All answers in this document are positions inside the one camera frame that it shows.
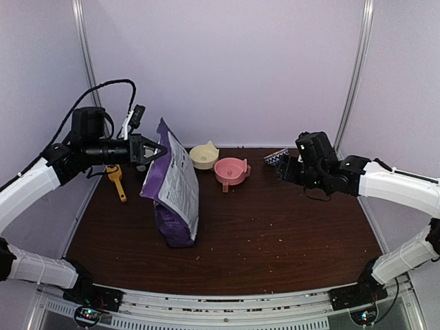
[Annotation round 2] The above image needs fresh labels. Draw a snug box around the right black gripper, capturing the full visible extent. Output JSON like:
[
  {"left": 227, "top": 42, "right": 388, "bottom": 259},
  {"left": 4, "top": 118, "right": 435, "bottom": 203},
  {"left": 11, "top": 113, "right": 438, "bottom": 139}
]
[{"left": 274, "top": 155, "right": 327, "bottom": 191}]

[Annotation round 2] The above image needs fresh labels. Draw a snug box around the yellow plastic scoop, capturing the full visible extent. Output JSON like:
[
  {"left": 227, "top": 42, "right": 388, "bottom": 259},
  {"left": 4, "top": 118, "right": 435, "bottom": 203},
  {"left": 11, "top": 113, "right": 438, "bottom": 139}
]
[{"left": 106, "top": 165, "right": 127, "bottom": 203}]

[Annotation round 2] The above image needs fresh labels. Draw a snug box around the purple pet food bag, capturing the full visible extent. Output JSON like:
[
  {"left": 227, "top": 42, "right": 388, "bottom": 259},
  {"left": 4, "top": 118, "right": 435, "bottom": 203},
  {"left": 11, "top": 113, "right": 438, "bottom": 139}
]
[{"left": 140, "top": 119, "right": 199, "bottom": 248}]

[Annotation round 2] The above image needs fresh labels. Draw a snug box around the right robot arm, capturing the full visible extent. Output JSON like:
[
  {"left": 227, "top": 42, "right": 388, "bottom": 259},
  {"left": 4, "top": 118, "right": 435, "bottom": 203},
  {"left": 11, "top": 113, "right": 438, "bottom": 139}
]
[{"left": 276, "top": 131, "right": 439, "bottom": 304}]

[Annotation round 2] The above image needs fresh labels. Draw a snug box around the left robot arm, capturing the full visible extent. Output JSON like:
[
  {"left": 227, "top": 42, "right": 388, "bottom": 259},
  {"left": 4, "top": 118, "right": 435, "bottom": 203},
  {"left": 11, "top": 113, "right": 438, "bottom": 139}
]
[{"left": 1, "top": 105, "right": 167, "bottom": 305}]

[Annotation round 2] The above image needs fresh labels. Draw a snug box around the cream cat-ear pet bowl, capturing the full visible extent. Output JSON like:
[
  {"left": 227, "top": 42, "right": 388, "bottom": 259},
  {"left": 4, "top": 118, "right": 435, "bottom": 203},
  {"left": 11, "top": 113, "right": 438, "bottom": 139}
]
[{"left": 189, "top": 141, "right": 219, "bottom": 170}]

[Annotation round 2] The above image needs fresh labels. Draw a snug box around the pink cat-ear pet bowl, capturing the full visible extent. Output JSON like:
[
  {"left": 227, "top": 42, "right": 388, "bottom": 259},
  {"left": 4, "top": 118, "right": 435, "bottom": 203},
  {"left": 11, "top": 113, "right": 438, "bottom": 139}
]
[{"left": 214, "top": 157, "right": 251, "bottom": 186}]

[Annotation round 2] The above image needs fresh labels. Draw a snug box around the blue zigzag patterned bowl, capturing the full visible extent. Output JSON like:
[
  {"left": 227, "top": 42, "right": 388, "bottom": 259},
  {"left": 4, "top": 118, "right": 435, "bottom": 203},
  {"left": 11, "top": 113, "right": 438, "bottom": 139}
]
[{"left": 263, "top": 148, "right": 289, "bottom": 166}]

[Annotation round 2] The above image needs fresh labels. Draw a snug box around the left aluminium frame post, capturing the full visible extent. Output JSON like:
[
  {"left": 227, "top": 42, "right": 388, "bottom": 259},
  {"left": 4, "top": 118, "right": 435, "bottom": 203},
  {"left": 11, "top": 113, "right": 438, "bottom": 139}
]
[{"left": 71, "top": 0, "right": 116, "bottom": 154}]

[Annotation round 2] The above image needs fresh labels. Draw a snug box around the aluminium frame post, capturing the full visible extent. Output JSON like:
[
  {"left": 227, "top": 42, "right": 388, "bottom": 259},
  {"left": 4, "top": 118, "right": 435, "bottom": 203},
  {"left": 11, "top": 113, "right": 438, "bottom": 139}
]
[
  {"left": 333, "top": 0, "right": 375, "bottom": 153},
  {"left": 71, "top": 0, "right": 116, "bottom": 154}
]

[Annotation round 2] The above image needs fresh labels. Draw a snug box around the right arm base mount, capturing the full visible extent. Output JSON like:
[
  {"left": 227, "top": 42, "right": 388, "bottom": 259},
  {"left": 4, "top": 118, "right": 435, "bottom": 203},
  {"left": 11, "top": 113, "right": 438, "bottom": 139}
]
[{"left": 329, "top": 258, "right": 388, "bottom": 311}]

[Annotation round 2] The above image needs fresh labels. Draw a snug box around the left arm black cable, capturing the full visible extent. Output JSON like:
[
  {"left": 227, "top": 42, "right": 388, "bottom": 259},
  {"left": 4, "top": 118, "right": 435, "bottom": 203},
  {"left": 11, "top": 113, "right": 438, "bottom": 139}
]
[{"left": 0, "top": 78, "right": 138, "bottom": 193}]

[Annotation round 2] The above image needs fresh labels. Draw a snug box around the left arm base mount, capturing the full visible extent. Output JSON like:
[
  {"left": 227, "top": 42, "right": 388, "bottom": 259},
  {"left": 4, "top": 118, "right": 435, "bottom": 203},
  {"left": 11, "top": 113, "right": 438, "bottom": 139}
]
[{"left": 62, "top": 260, "right": 123, "bottom": 312}]

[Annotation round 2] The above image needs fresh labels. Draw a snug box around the right aluminium frame post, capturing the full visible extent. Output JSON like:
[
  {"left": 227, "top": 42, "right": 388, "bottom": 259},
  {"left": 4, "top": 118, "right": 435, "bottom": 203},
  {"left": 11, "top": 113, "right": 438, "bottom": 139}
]
[{"left": 333, "top": 0, "right": 375, "bottom": 153}]

